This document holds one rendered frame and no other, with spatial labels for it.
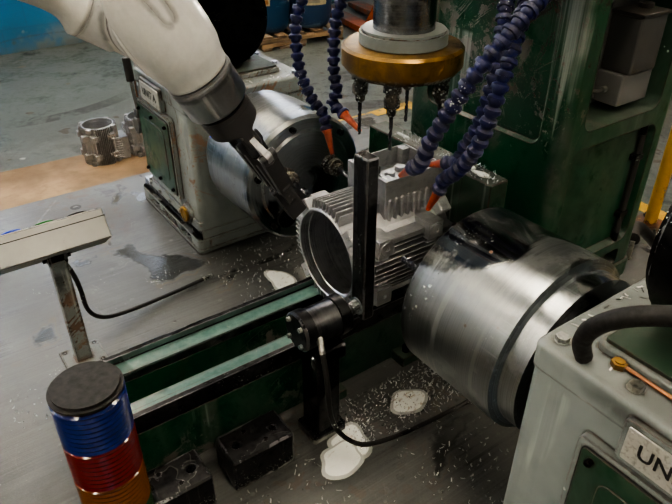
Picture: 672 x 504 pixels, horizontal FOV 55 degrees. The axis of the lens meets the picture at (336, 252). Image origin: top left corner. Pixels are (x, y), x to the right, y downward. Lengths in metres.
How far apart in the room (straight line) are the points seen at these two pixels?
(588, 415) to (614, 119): 0.60
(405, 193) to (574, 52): 0.32
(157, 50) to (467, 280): 0.46
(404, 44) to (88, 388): 0.61
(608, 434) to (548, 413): 0.07
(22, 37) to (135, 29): 5.68
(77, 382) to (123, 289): 0.85
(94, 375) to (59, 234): 0.55
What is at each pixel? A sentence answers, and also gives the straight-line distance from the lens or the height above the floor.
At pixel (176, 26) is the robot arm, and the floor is 1.40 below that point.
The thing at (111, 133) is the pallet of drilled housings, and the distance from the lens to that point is 3.53.
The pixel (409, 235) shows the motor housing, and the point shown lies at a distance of 1.02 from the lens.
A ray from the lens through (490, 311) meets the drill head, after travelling 0.79.
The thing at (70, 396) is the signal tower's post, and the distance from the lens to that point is 0.56.
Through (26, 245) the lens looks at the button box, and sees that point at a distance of 1.09.
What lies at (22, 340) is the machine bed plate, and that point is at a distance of 1.34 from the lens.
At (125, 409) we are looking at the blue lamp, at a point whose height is 1.19.
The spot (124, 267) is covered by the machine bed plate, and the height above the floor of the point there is 0.80.
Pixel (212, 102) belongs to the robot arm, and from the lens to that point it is 0.86.
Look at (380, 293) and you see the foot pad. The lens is 1.03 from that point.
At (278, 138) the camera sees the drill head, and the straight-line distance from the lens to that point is 1.17.
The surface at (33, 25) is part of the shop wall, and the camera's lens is 6.49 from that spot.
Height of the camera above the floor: 1.59
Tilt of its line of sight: 33 degrees down
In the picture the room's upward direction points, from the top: straight up
